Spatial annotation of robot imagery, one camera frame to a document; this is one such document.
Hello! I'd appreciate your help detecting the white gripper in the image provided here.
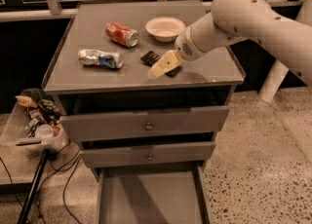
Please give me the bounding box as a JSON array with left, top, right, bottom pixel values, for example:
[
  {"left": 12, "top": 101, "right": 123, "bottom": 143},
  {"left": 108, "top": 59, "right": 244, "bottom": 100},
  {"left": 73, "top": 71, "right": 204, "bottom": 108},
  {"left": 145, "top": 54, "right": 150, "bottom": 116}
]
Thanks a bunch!
[{"left": 147, "top": 26, "right": 204, "bottom": 79}]

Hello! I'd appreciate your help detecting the black rxbar chocolate bar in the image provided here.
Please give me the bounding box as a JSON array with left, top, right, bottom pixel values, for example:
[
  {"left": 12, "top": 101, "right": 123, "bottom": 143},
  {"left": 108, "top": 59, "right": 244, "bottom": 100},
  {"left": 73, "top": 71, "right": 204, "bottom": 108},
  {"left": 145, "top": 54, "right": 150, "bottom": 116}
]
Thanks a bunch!
[{"left": 139, "top": 50, "right": 183, "bottom": 78}]

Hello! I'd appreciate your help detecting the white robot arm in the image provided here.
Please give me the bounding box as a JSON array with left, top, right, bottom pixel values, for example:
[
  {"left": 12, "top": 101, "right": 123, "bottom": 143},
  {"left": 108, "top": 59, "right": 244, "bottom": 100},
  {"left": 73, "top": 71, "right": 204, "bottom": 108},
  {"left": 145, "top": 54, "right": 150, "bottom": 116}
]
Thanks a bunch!
[{"left": 148, "top": 0, "right": 312, "bottom": 86}]

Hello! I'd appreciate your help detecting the grey drawer cabinet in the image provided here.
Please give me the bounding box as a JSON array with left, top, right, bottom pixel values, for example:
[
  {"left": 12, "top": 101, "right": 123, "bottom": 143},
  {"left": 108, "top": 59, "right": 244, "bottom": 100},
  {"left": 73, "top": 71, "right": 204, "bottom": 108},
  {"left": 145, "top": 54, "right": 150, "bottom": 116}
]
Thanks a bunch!
[{"left": 41, "top": 0, "right": 246, "bottom": 224}]

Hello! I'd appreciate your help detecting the grey middle drawer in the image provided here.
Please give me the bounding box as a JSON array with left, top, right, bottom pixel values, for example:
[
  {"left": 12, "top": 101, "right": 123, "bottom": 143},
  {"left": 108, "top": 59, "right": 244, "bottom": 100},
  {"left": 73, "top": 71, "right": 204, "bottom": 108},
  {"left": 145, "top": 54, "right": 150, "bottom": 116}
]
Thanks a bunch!
[{"left": 81, "top": 141, "right": 215, "bottom": 168}]

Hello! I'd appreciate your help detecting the grey drawer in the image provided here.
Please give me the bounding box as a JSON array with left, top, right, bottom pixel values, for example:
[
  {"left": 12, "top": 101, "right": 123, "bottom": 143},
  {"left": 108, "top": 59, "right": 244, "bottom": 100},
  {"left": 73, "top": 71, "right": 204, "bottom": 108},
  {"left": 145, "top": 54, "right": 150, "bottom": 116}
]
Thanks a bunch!
[
  {"left": 81, "top": 141, "right": 215, "bottom": 168},
  {"left": 96, "top": 162, "right": 213, "bottom": 224},
  {"left": 60, "top": 106, "right": 229, "bottom": 142}
]

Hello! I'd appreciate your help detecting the grey top drawer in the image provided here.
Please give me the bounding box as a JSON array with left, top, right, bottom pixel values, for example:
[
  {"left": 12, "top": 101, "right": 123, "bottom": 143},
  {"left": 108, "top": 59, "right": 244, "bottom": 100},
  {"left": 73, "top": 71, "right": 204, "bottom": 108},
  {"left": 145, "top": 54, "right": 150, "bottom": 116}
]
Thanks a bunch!
[{"left": 60, "top": 106, "right": 229, "bottom": 142}]

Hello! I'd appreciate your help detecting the grey bottom drawer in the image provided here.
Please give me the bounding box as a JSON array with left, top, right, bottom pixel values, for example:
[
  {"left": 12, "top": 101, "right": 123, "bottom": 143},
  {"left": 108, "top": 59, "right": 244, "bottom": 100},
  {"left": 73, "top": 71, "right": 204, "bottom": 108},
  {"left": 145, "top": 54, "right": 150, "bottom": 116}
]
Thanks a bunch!
[{"left": 96, "top": 162, "right": 213, "bottom": 224}]

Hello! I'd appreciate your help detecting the white bowl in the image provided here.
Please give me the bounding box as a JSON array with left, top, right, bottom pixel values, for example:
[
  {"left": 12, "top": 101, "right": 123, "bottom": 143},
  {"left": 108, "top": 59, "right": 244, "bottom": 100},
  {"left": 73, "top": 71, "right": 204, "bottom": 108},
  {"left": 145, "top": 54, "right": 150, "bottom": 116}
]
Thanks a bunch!
[{"left": 145, "top": 17, "right": 185, "bottom": 42}]

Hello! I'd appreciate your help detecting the red soda can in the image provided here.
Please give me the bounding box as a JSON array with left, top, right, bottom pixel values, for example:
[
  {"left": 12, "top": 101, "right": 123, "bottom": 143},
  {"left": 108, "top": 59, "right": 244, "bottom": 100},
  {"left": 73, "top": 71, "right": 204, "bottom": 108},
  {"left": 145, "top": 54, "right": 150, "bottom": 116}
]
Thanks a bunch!
[{"left": 105, "top": 21, "right": 138, "bottom": 48}]

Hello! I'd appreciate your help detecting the crushed silver can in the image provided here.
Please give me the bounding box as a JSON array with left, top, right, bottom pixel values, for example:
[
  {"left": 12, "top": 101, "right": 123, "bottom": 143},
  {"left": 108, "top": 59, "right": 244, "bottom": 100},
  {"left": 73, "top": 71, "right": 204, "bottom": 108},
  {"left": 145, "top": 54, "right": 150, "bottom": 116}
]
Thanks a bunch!
[{"left": 78, "top": 49, "right": 123, "bottom": 69}]

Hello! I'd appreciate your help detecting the white plastic cup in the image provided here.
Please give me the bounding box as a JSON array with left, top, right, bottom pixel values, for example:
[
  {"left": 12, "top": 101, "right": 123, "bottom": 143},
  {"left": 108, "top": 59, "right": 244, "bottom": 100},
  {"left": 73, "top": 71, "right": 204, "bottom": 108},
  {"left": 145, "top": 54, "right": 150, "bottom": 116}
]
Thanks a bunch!
[{"left": 35, "top": 125, "right": 54, "bottom": 138}]

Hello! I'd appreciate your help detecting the clear plastic trash bin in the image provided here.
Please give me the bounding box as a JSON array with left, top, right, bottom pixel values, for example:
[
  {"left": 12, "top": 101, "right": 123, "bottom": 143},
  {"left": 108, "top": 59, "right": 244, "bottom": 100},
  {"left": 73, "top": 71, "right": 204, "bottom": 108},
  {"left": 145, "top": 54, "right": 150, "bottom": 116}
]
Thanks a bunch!
[{"left": 0, "top": 89, "right": 69, "bottom": 154}]

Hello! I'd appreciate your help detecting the black tripod leg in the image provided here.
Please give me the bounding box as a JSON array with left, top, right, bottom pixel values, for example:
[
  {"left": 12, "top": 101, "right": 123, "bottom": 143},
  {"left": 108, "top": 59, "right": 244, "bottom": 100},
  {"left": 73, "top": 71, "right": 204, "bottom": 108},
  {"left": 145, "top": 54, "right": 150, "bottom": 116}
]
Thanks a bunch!
[{"left": 17, "top": 149, "right": 50, "bottom": 224}]

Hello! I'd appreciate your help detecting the black floor cable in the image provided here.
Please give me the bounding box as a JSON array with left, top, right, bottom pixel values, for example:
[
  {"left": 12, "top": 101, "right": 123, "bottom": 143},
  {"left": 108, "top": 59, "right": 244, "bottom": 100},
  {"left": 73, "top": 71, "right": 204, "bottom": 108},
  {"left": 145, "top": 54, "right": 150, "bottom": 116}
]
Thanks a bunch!
[{"left": 0, "top": 141, "right": 84, "bottom": 224}]

